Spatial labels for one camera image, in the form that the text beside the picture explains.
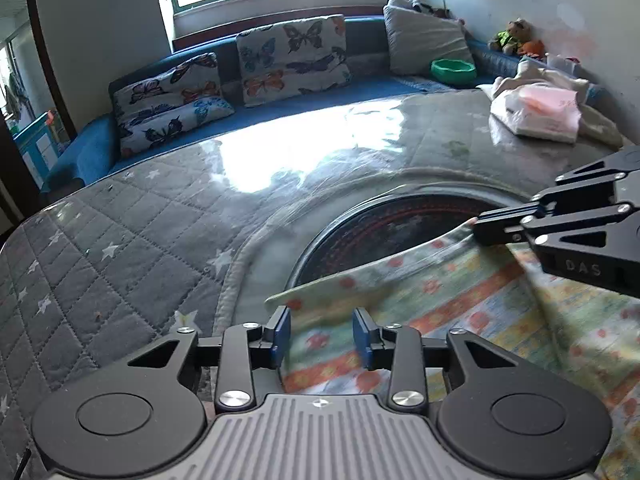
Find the orange toy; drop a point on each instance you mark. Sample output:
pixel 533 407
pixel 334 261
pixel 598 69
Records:
pixel 532 49

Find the blue and white cabinet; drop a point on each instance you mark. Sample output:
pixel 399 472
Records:
pixel 35 145

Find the white plastic bag bundle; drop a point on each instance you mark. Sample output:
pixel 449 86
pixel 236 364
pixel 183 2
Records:
pixel 600 125

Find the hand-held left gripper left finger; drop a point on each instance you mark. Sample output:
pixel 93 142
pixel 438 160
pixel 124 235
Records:
pixel 282 332

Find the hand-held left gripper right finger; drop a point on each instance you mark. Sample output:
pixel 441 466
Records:
pixel 361 337

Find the hanging clothes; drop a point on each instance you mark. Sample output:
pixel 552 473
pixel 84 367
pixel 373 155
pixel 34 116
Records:
pixel 9 95

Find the grey pillow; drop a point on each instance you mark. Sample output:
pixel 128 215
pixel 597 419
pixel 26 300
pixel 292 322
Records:
pixel 425 35

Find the brown teddy bear green vest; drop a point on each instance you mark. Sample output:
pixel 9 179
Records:
pixel 510 37

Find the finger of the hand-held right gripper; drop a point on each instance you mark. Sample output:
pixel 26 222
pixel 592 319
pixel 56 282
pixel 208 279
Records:
pixel 580 197
pixel 540 240

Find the grey quilted star table cover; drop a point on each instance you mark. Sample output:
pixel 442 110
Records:
pixel 125 240

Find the brown door frame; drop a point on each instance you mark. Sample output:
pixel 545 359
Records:
pixel 50 60

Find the green floral print garment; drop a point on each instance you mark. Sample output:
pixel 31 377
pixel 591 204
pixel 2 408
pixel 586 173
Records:
pixel 450 310

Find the blue corner sofa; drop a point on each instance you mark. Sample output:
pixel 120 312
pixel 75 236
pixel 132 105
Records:
pixel 300 110

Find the clear plastic storage box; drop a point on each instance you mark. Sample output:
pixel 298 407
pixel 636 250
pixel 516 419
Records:
pixel 562 62

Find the green plastic basin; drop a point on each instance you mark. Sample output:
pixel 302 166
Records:
pixel 454 71

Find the black and white plush toy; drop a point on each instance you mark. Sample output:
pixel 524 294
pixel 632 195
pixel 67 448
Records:
pixel 422 5

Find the round black induction cooktop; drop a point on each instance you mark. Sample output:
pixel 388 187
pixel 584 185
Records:
pixel 400 230

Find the clear plastic bag pink packet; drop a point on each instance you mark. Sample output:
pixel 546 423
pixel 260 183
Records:
pixel 540 110

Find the butterfly print cushion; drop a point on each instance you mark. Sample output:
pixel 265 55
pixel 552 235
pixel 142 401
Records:
pixel 165 85
pixel 295 55
pixel 170 127

